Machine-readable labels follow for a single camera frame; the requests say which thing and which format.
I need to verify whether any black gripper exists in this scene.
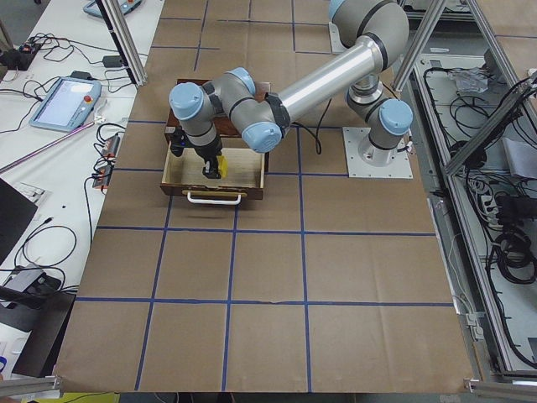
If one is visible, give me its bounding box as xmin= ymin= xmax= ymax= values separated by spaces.
xmin=169 ymin=127 xmax=222 ymax=178

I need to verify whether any yellow block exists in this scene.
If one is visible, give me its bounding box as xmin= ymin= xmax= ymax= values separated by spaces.
xmin=217 ymin=155 xmax=228 ymax=179

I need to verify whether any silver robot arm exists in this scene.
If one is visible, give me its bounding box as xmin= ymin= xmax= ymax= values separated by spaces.
xmin=169 ymin=1 xmax=413 ymax=179

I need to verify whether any dark wooden drawer cabinet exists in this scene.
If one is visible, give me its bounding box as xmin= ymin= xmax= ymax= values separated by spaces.
xmin=164 ymin=69 xmax=260 ymax=179

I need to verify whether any pink metal rod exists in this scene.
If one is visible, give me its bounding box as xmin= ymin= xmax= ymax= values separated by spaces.
xmin=0 ymin=119 xmax=102 ymax=174

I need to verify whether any black power adapter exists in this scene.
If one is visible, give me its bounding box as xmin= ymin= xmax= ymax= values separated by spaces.
xmin=102 ymin=55 xmax=123 ymax=68

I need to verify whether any blue teach pendant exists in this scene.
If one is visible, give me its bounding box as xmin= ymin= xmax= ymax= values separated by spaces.
xmin=82 ymin=0 xmax=143 ymax=18
xmin=29 ymin=76 xmax=102 ymax=132

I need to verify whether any black laptop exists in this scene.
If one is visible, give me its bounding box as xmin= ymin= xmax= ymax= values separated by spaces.
xmin=0 ymin=180 xmax=38 ymax=263

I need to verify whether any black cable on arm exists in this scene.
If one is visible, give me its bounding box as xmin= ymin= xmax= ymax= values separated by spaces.
xmin=289 ymin=94 xmax=332 ymax=155

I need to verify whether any aluminium frame post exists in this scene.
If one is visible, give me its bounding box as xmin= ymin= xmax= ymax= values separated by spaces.
xmin=96 ymin=0 xmax=148 ymax=87

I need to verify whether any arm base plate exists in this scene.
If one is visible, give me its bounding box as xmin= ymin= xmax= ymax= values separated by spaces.
xmin=328 ymin=22 xmax=347 ymax=55
xmin=342 ymin=127 xmax=414 ymax=180

